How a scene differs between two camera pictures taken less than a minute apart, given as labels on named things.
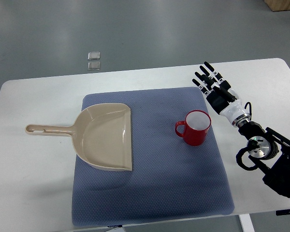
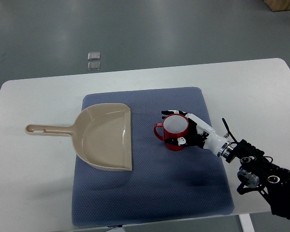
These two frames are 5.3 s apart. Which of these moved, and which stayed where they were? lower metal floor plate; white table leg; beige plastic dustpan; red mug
Moved: red mug
Stayed: white table leg; lower metal floor plate; beige plastic dustpan
